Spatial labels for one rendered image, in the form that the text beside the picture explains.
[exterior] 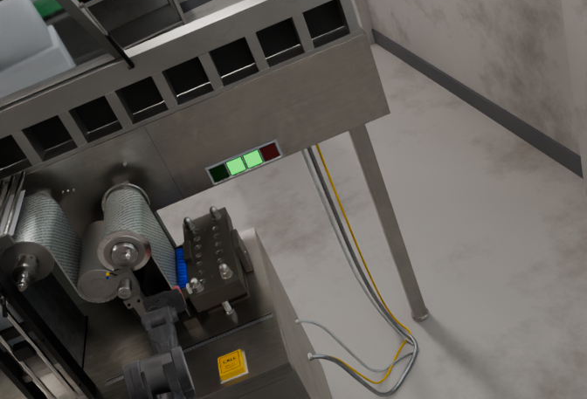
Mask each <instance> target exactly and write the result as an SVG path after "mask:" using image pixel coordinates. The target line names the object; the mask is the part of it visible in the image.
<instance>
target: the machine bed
mask: <svg viewBox="0 0 587 399"><path fill-rule="evenodd" d="M239 235H240V237H241V239H243V241H244V242H243V243H244V245H245V248H246V249H247V251H248V254H249V258H250V261H251V265H252V271H250V272H246V270H245V268H244V266H243V268H244V272H245V279H246V284H247V288H248V292H249V296H250V298H249V299H245V300H243V301H240V302H238V303H237V304H234V305H233V307H234V312H233V313H231V314H229V315H226V314H224V309H222V310H219V311H217V312H214V313H211V314H208V313H207V309H206V310H203V311H202V312H200V318H201V326H200V327H197V328H194V329H192V330H190V331H188V329H187V328H186V326H185V325H184V324H183V312H180V313H177V317H178V319H179V321H177V322H176V323H174V324H175V327H176V332H177V335H176V336H177V339H178V341H179V344H180V346H181V348H182V349H183V348H186V347H189V346H191V345H193V344H196V343H198V342H200V341H204V340H206V339H208V338H210V337H212V336H215V335H217V334H221V333H222V332H225V331H227V330H230V329H232V328H234V327H237V326H240V325H242V324H245V323H246V322H248V321H251V320H255V319H257V318H259V317H261V316H263V315H266V314H268V313H273V317H272V318H270V319H268V320H264V321H262V322H260V323H258V324H255V325H253V326H251V327H248V328H245V329H243V330H240V331H238V332H236V333H234V334H230V335H228V336H226V337H224V338H222V339H219V340H217V341H213V342H212V343H209V344H207V345H204V346H202V347H199V348H197V349H194V350H192V351H189V352H188V353H186V354H183V355H184V358H185V360H186V363H187V366H188V370H189V372H190V376H191V379H192V382H193V385H194V389H195V391H196V395H197V396H195V397H192V398H190V399H225V398H227V397H230V396H234V395H236V394H238V393H240V392H242V391H245V390H247V389H250V388H253V387H255V386H257V385H260V384H261V383H264V382H268V381H270V380H272V379H274V378H276V377H279V376H281V375H284V374H286V373H289V372H291V371H294V367H293V364H292V360H291V357H290V354H289V350H288V346H287V341H286V337H285V334H284V331H283V327H282V324H281V320H280V315H279V311H278V307H277V305H276V301H275V298H274V294H273V289H272V285H271V281H270V279H269V275H268V271H267V268H266V262H265V259H264V255H263V252H262V249H261V245H260V241H259V236H258V233H257V231H256V230H255V228H251V229H250V230H246V231H243V232H241V233H239ZM78 309H79V310H80V311H81V312H82V313H83V315H84V316H85V317H86V332H85V341H84V351H83V360H82V369H83V370H84V371H85V373H86V374H87V375H88V377H89V378H90V379H91V380H92V382H93V383H94V384H95V395H94V398H93V399H129V396H128V392H127V388H126V384H125V381H124V379H122V380H119V381H117V382H114V383H112V384H109V385H107V386H106V380H109V379H111V378H113V377H116V376H117V375H121V374H123V372H122V367H123V366H126V365H128V364H129V363H130V362H132V361H137V360H142V359H145V358H148V357H150V356H153V355H155V351H154V350H153V348H152V347H151V345H150V342H149V339H148V334H147V333H145V332H144V329H143V327H142V325H141V323H140V322H139V320H138V319H137V318H136V317H135V315H134V313H133V312H132V311H131V309H128V308H127V307H126V305H125V304H124V302H123V299H122V298H120V297H118V295H117V296H116V297H115V298H114V299H111V300H109V301H107V302H103V303H93V302H90V301H89V302H87V303H85V304H83V305H80V306H78ZM239 349H240V351H241V352H243V351H245V358H246V364H247V368H248V374H245V375H241V376H240V377H237V378H235V379H233V380H230V381H228V382H225V383H222V384H221V382H220V375H219V369H218V358H219V357H221V356H224V355H226V354H229V353H232V352H234V351H236V350H239ZM24 361H25V362H26V363H27V364H28V365H29V367H30V368H34V367H36V366H38V365H41V364H43V363H44V362H43V361H42V360H41V358H40V357H39V356H38V355H37V353H36V355H35V356H32V357H31V358H28V359H26V360H24ZM39 378H40V380H41V381H42V382H43V383H44V384H45V385H46V387H47V388H48V389H49V390H50V391H51V392H52V393H53V394H54V395H55V396H60V395H62V394H64V393H66V392H68V390H67V389H66V388H65V386H64V385H63V384H62V383H61V382H60V380H59V379H58V378H57V377H56V376H55V374H54V373H50V374H48V375H44V376H42V377H39ZM0 399H27V398H26V397H25V396H24V394H23V393H22V392H21V391H20V390H19V389H18V388H17V387H16V385H15V384H14V383H13V382H12V381H11V380H10V379H9V378H8V377H7V375H6V374H5V373H4V372H3V371H2V370H1V369H0Z"/></svg>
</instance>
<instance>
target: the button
mask: <svg viewBox="0 0 587 399"><path fill-rule="evenodd" d="M218 368H219V374H220V377H221V379H222V380H223V381H224V380H227V379H229V378H232V377H233V376H236V375H239V374H242V373H244V372H245V363H244V358H243V354H242V352H241V351H240V349H239V350H236V351H234V352H232V353H229V354H226V355H224V356H221V357H219V358H218Z"/></svg>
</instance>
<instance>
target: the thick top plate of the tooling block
mask: <svg viewBox="0 0 587 399"><path fill-rule="evenodd" d="M219 212H220V213H221V214H222V216H221V217H220V218H219V219H218V220H212V219H211V214H210V213H209V214H206V215H204V216H202V217H199V218H196V219H194V220H193V222H194V224H195V225H196V228H195V229H194V230H190V231H187V230H186V228H185V226H184V224H183V239H184V242H185V241H188V240H189V241H190V243H191V249H192V257H193V261H192V262H190V263H188V264H186V265H187V273H188V282H189V283H190V280H191V279H192V278H197V279H198V280H199V281H201V283H202V285H204V289H203V290H202V291H201V292H200V293H191V294H190V301H191V302H192V304H193V305H194V307H195V308H196V309H197V312H198V313H200V312H202V311H203V310H206V309H208V308H211V307H213V306H216V305H218V304H221V303H223V302H226V301H227V300H229V299H233V298H236V297H238V296H239V295H242V294H244V293H247V291H246V287H245V280H244V275H243V272H242V267H241V263H240V259H239V257H238V254H237V253H236V251H235V249H234V245H233V242H232V237H231V230H233V226H232V222H231V218H230V216H229V214H228V212H227V210H226V208H225V207H223V208H221V209H219ZM223 263H224V264H226V265H227V266H229V267H230V269H231V271H232V272H233V274H232V276H231V277H230V278H228V279H222V277H221V274H220V270H219V266H220V264H223Z"/></svg>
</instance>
